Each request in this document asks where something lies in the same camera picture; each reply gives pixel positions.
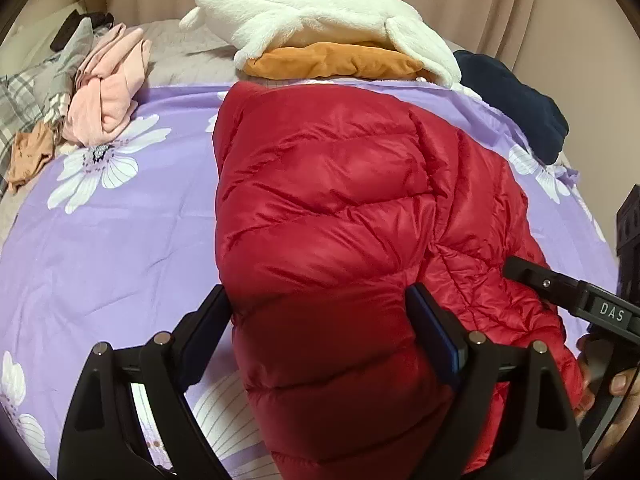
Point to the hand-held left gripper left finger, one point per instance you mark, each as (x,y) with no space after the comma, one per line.
(202,340)

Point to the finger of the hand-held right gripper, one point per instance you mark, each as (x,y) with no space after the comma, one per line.
(542,280)

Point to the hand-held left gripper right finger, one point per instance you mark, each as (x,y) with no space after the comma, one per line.
(435,335)

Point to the red down jacket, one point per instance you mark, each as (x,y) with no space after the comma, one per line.
(325,200)

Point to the person's right hand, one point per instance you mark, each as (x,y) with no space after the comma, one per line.
(627,384)

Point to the dark furniture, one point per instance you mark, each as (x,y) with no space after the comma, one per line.
(629,230)

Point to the purple floral bedsheet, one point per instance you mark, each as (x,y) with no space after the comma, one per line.
(125,240)

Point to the navy garment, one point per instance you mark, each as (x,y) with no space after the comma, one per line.
(515,105)

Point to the small tan cloth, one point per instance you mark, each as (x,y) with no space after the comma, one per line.
(30,152)

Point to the pink garment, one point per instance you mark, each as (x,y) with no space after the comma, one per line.
(105,95)

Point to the grey quilted bed cover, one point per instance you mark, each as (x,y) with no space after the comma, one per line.
(200,60)

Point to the orange garment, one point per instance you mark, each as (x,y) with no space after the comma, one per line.
(330,60)

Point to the grey plaid cloth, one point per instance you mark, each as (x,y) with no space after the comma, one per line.
(15,110)

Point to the grey garment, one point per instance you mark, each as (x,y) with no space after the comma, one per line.
(75,52)

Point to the dark cloth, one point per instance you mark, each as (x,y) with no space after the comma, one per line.
(70,27)

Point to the white fleece garment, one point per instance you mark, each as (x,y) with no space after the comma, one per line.
(310,15)

